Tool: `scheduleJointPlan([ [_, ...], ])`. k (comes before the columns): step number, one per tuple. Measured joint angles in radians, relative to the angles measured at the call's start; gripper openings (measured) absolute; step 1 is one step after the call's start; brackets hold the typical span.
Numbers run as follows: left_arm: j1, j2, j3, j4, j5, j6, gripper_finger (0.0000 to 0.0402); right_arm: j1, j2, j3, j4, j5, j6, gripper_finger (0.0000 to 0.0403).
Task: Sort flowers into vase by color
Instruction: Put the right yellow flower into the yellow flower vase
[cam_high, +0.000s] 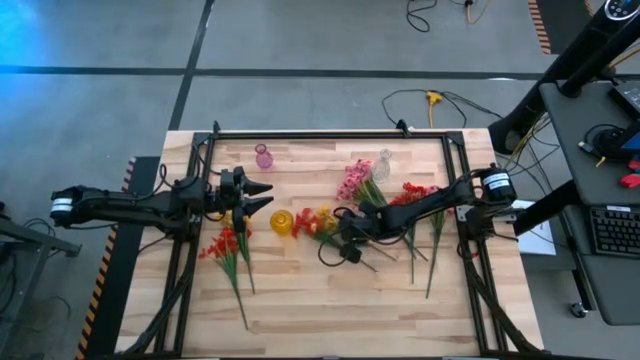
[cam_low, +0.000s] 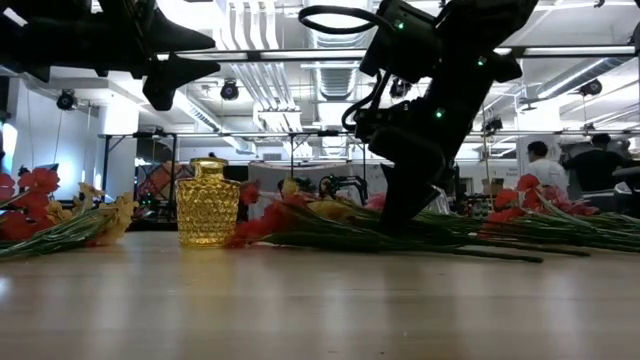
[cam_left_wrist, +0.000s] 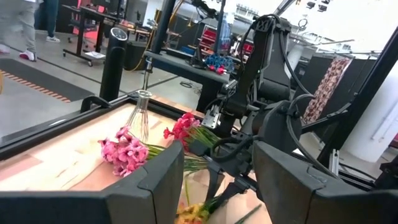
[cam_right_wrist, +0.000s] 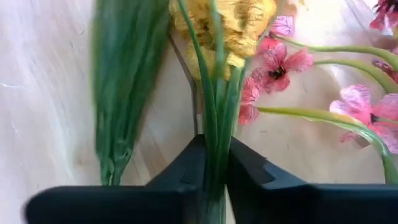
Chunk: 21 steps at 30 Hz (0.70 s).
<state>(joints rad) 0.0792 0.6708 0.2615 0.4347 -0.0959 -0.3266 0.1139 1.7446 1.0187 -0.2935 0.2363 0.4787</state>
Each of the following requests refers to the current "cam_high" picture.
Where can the yellow power plug splitter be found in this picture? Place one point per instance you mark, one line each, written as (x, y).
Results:
(433, 96)

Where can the black round pole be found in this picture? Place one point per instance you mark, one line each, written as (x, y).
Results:
(595, 65)

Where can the black aluminium frame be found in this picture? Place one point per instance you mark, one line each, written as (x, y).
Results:
(325, 135)

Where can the red tool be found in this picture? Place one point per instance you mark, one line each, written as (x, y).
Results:
(631, 180)

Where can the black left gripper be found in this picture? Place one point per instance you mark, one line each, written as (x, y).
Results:
(231, 192)

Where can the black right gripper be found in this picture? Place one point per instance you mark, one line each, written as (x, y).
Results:
(372, 222)

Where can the black tower fan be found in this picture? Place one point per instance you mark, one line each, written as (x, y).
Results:
(575, 55)

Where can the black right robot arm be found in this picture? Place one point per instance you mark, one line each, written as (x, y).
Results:
(435, 200)

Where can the yellow glass vase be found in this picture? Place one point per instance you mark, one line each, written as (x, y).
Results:
(281, 222)

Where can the black keyboard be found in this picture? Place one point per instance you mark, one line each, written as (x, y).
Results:
(617, 231)

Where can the black caster wheel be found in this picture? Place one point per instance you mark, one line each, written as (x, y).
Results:
(579, 310)

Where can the black desk leg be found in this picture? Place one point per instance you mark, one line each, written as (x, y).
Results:
(547, 207)

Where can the large pink artificial flower bunch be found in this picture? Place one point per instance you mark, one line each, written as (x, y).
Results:
(352, 180)

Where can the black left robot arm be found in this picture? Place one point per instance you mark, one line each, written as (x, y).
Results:
(125, 207)

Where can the black mat orange striped edge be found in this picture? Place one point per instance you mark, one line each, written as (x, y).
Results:
(565, 25)

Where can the black mat yellow striped edge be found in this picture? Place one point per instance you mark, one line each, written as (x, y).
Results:
(125, 260)

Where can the grey metal stand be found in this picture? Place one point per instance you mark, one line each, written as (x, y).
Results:
(30, 240)

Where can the clear glass vase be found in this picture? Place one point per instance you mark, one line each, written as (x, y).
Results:
(381, 170)

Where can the grey desk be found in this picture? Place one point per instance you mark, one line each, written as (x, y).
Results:
(575, 150)

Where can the white paper sheet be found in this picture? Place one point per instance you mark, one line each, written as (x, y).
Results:
(537, 240)

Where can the pink glass vase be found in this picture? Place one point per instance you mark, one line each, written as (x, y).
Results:
(264, 159)

